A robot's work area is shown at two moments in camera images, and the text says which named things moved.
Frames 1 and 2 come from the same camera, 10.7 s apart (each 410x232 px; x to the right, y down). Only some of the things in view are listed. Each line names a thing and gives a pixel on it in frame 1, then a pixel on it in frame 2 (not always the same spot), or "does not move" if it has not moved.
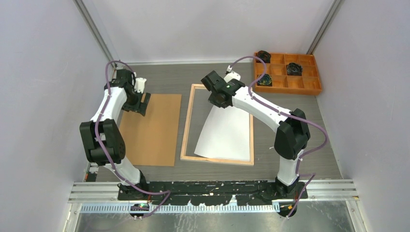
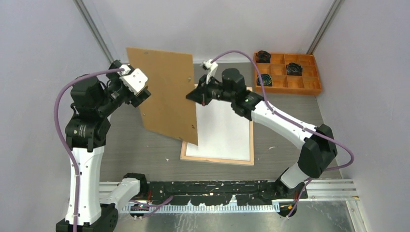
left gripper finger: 137,108 to 142,96
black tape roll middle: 293,69 does not move
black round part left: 266,80 does not move
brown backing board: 152,139 to 168,110
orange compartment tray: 294,74 does not move
